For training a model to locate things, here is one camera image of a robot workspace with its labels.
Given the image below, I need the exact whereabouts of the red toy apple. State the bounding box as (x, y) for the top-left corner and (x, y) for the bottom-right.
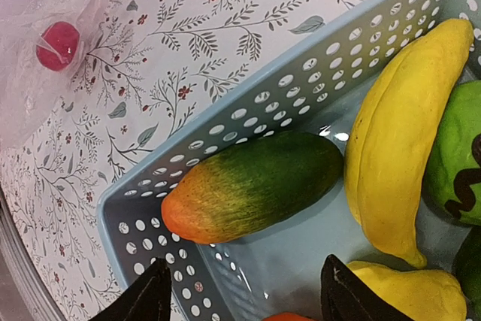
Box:
(36, 21), (80, 71)

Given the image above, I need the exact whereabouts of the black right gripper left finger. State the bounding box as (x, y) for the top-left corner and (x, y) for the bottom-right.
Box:
(91, 258), (172, 321)

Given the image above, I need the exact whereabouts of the light blue plastic basket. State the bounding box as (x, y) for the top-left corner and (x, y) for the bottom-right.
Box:
(98, 0), (480, 320)

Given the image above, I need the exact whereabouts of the green toy bell pepper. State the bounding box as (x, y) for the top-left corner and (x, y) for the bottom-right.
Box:
(453, 226), (480, 303)

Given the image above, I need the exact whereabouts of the orange toy orange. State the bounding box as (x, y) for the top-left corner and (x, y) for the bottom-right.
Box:
(262, 312), (313, 321)

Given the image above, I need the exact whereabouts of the green toy watermelon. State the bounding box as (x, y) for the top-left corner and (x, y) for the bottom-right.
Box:
(424, 80), (480, 226)

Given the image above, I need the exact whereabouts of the yellow toy bell pepper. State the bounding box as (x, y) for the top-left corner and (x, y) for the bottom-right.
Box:
(347, 261), (467, 320)

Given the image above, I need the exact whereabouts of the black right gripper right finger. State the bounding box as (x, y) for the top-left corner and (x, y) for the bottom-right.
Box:
(320, 254), (410, 321)

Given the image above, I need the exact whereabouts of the floral patterned table mat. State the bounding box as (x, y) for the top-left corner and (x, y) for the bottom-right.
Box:
(1, 0), (364, 320)

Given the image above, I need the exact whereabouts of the clear zip top bag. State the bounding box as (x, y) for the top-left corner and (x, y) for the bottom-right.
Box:
(1, 0), (109, 149)

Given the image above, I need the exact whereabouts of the yellow toy banana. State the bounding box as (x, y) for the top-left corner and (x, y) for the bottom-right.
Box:
(344, 18), (473, 268)

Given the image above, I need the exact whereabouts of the green orange toy mango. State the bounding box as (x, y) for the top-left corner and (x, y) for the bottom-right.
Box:
(161, 131), (343, 244)

